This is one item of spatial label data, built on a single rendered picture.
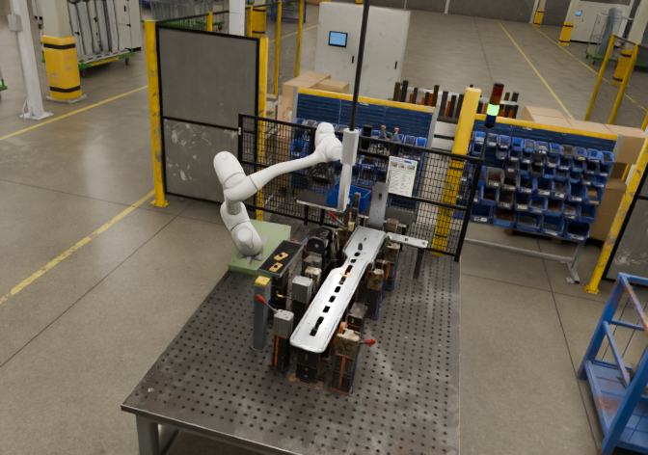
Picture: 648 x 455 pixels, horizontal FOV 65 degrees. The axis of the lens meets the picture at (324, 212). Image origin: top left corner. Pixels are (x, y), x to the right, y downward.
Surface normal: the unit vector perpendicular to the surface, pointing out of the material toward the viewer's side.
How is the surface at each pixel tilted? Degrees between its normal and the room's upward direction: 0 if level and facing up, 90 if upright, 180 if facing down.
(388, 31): 90
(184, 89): 91
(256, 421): 0
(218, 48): 89
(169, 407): 0
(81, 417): 0
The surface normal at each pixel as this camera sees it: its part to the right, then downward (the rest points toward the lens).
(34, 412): 0.09, -0.89
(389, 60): -0.24, 0.41
